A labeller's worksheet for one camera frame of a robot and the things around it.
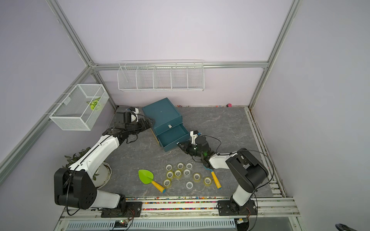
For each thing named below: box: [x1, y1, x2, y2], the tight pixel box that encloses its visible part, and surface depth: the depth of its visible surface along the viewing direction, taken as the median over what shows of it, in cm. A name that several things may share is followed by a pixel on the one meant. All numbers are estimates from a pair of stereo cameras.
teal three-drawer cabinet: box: [141, 97, 191, 153], surface depth 89 cm
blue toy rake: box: [203, 165, 222, 190], surface depth 83 cm
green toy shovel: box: [138, 169, 167, 193], surface depth 86 cm
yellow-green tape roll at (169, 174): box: [166, 171, 174, 179], surface depth 86 cm
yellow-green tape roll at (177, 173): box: [174, 169, 182, 177], surface depth 86 cm
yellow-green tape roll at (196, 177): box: [192, 172, 202, 183], surface depth 85 cm
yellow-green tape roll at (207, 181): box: [203, 176, 212, 186], surface depth 84 cm
